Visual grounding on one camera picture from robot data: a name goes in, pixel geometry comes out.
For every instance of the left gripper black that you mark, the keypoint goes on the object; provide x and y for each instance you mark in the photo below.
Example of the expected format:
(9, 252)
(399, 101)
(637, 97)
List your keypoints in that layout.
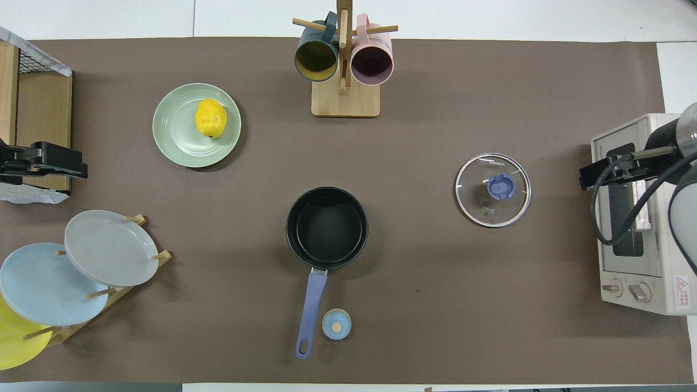
(16, 163)

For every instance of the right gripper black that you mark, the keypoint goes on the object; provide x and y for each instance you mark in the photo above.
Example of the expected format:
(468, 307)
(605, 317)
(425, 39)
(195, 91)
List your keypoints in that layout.
(640, 169)

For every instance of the glass lid blue knob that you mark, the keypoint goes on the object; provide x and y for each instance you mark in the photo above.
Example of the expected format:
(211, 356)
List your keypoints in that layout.
(474, 179)

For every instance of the yellow lemon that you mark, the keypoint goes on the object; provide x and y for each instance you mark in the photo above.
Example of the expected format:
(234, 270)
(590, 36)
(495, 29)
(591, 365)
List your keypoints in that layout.
(211, 117)

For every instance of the grey plate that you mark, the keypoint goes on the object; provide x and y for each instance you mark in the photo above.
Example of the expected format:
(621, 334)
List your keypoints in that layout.
(109, 247)

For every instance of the light green plate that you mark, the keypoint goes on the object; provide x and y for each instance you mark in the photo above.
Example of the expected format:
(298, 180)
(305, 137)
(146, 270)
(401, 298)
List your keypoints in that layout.
(174, 136)

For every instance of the light blue plate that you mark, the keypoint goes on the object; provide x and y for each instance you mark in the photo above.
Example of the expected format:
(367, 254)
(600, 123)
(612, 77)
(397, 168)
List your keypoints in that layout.
(43, 288)

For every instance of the wooden plate rack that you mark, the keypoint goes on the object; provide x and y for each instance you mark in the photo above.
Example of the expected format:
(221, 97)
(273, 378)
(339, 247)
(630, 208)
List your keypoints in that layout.
(65, 333)

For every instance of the yellow plate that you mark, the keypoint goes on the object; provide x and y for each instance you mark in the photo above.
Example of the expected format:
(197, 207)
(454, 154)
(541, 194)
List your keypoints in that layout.
(16, 343)

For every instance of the white marbled paper sheet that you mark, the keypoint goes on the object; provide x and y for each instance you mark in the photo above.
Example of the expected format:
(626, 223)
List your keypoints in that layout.
(8, 37)
(27, 195)

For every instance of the beige toaster oven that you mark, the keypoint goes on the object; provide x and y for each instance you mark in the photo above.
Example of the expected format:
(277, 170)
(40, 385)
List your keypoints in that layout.
(626, 267)

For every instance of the brown table mat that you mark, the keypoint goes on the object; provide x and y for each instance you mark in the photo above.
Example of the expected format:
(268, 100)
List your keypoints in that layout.
(435, 299)

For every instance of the pink mug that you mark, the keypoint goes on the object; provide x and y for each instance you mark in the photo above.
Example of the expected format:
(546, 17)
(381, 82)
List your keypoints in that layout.
(372, 62)

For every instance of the wooden mug tree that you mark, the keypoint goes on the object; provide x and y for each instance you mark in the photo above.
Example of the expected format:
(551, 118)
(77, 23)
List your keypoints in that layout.
(346, 103)

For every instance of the dark blue mug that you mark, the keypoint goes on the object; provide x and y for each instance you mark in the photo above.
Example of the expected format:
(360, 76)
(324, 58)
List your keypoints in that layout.
(316, 57)

